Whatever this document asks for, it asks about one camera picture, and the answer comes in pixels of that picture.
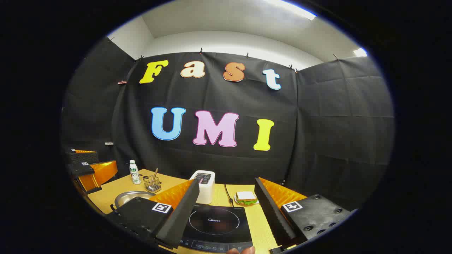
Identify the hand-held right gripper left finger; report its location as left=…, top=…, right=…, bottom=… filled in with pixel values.
left=106, top=179, right=200, bottom=249

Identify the row of black cloth clips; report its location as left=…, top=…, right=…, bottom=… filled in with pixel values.
left=108, top=35, right=339, bottom=73

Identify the small white plate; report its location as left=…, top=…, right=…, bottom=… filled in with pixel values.
left=234, top=192, right=260, bottom=206

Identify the black power cable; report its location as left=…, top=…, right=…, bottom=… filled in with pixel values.
left=224, top=183, right=234, bottom=207

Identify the wire mesh basket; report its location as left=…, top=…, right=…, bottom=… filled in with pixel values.
left=143, top=175, right=162, bottom=193

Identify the white toaster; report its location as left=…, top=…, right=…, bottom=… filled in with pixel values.
left=189, top=170, right=216, bottom=205

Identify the steel pot with black handle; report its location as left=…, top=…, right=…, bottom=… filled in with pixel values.
left=110, top=190, right=156, bottom=216

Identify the black induction cooktop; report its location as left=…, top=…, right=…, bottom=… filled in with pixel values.
left=178, top=203, right=254, bottom=254

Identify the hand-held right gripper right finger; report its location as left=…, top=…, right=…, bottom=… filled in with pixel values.
left=254, top=177, right=357, bottom=253

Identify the white green-label drink bottle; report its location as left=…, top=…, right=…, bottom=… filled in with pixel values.
left=129, top=159, right=142, bottom=185

